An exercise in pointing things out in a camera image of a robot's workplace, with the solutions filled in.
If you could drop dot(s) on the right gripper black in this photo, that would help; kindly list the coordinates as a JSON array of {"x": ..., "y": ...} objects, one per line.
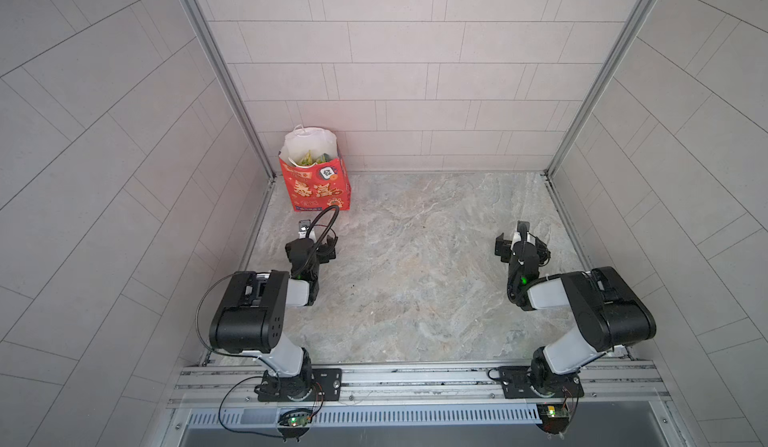
[{"x": 504, "y": 247}]

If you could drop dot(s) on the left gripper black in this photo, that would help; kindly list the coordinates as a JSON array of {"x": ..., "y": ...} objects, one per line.
[{"x": 324, "y": 246}]

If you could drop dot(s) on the red paper gift bag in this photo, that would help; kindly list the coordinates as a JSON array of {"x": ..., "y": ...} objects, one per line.
[{"x": 319, "y": 186}]

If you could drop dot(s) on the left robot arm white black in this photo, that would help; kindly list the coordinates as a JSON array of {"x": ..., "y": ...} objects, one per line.
[{"x": 250, "y": 318}]

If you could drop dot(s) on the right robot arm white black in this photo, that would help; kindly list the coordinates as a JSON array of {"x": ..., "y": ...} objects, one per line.
[{"x": 607, "y": 312}]

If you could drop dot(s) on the snacks inside bag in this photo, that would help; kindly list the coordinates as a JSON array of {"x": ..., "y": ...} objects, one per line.
[{"x": 309, "y": 160}]

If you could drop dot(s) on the right circuit board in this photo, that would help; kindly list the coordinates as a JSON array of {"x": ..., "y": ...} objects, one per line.
[{"x": 555, "y": 418}]

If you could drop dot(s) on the left green circuit board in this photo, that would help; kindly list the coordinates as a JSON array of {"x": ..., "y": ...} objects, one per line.
[{"x": 294, "y": 423}]

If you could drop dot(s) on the white perforated vent strip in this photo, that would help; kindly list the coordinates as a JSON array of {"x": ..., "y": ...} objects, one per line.
[{"x": 357, "y": 416}]

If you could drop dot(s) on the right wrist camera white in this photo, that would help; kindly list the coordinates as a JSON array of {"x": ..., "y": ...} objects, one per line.
[{"x": 522, "y": 231}]

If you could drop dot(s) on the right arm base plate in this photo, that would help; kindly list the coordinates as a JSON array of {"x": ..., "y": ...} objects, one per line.
[{"x": 521, "y": 382}]

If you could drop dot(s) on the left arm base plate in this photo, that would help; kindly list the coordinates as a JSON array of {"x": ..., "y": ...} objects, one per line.
[{"x": 317, "y": 384}]

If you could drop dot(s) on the aluminium mounting rail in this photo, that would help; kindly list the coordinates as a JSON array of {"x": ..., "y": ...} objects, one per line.
[{"x": 421, "y": 383}]

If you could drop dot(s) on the left corner aluminium post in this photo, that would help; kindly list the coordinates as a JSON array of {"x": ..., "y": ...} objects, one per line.
[{"x": 213, "y": 54}]

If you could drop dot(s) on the corner aluminium post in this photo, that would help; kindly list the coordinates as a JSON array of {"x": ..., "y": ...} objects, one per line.
[
  {"x": 628, "y": 33},
  {"x": 213, "y": 54}
]

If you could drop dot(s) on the right corner aluminium post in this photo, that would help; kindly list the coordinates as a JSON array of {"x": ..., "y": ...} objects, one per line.
[{"x": 628, "y": 33}]

